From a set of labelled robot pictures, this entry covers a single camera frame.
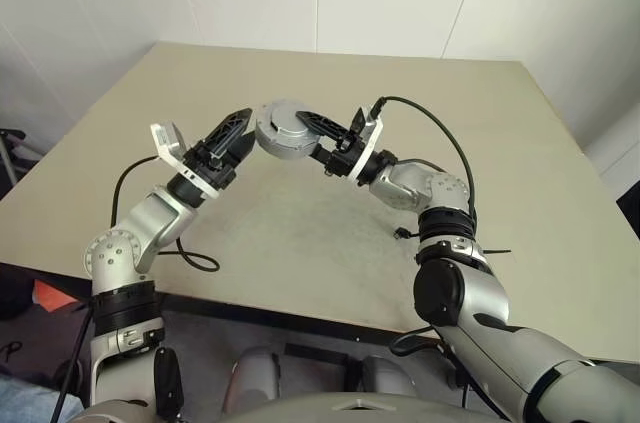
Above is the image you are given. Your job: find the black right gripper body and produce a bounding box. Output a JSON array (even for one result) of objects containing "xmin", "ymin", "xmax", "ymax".
[{"xmin": 322, "ymin": 130, "xmax": 369, "ymax": 180}]

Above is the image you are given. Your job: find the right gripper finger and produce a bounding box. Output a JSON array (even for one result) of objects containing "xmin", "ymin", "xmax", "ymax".
[
  {"xmin": 294, "ymin": 110, "xmax": 351, "ymax": 143},
  {"xmin": 305, "ymin": 142, "xmax": 334, "ymax": 164}
]

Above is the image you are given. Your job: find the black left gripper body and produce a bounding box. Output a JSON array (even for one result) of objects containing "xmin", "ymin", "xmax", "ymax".
[{"xmin": 183, "ymin": 139, "xmax": 240, "ymax": 190}]

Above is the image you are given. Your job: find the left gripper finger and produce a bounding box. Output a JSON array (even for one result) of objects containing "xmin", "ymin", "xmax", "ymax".
[
  {"xmin": 203, "ymin": 107, "xmax": 255, "ymax": 157},
  {"xmin": 227, "ymin": 131, "xmax": 257, "ymax": 168}
]

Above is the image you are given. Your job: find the silver motor stator housing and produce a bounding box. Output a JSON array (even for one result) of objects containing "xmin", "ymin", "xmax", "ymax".
[{"xmin": 253, "ymin": 115, "xmax": 321, "ymax": 163}]

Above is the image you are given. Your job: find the black metal stand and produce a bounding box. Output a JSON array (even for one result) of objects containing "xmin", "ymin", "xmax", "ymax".
[{"xmin": 0, "ymin": 127, "xmax": 44, "ymax": 179}]

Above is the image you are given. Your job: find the black bar under table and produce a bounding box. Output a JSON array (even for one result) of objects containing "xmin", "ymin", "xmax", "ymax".
[{"xmin": 283, "ymin": 342, "xmax": 351, "ymax": 369}]

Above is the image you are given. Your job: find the orange object on floor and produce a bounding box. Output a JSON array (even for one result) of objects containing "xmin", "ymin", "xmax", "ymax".
[{"xmin": 32, "ymin": 278, "xmax": 76, "ymax": 314}]

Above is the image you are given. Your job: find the grey rounded shape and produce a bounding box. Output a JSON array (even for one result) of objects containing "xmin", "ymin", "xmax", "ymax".
[
  {"xmin": 360, "ymin": 355, "xmax": 419, "ymax": 398},
  {"xmin": 233, "ymin": 346, "xmax": 281, "ymax": 402}
]

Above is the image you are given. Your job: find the dark bag on floor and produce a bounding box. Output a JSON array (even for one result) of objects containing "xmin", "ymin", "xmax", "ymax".
[{"xmin": 0, "ymin": 262, "xmax": 39, "ymax": 322}]

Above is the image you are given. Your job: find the grey robot torso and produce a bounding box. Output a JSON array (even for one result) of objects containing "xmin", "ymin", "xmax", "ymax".
[{"xmin": 214, "ymin": 391, "xmax": 481, "ymax": 423}]

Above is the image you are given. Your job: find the blue jeans fabric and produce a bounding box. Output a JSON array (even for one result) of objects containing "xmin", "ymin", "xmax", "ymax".
[{"xmin": 0, "ymin": 377, "xmax": 84, "ymax": 423}]

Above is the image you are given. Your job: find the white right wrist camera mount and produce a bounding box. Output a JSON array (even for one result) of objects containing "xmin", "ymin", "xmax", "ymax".
[{"xmin": 349, "ymin": 103, "xmax": 385, "ymax": 188}]

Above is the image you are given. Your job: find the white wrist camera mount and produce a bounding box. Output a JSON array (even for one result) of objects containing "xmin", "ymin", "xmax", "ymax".
[
  {"xmin": 149, "ymin": 121, "xmax": 221, "ymax": 200},
  {"xmin": 349, "ymin": 103, "xmax": 385, "ymax": 188}
]

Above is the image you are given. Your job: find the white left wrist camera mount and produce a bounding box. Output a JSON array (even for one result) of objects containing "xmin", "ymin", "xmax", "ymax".
[{"xmin": 149, "ymin": 121, "xmax": 221, "ymax": 200}]

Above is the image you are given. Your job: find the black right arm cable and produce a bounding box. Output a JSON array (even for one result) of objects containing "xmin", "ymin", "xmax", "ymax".
[{"xmin": 370, "ymin": 95, "xmax": 476, "ymax": 224}]

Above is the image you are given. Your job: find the black table frame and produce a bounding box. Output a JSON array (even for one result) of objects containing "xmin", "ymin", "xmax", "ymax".
[{"xmin": 159, "ymin": 295, "xmax": 451, "ymax": 359}]

